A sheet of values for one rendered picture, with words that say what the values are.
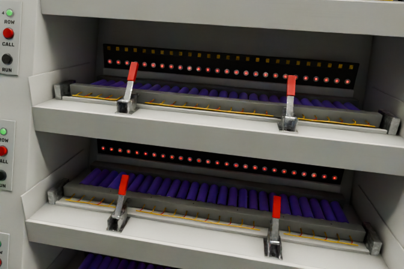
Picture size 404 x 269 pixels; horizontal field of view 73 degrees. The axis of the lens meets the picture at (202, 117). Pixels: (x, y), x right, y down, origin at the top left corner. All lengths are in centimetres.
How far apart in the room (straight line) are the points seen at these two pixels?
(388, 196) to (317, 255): 15
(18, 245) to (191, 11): 50
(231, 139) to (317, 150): 13
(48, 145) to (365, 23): 57
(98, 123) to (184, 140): 15
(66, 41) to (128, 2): 18
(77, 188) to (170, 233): 21
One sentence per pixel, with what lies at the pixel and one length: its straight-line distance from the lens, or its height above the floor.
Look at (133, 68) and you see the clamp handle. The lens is 50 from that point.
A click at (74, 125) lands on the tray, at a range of 51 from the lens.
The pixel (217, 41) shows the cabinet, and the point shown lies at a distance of 64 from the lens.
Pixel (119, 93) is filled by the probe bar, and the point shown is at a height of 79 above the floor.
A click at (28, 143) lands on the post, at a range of 56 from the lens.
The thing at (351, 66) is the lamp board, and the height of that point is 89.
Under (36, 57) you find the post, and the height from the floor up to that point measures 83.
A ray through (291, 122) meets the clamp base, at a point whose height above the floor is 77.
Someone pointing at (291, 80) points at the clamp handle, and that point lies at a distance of 47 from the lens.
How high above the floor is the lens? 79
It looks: 4 degrees down
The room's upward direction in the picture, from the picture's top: 6 degrees clockwise
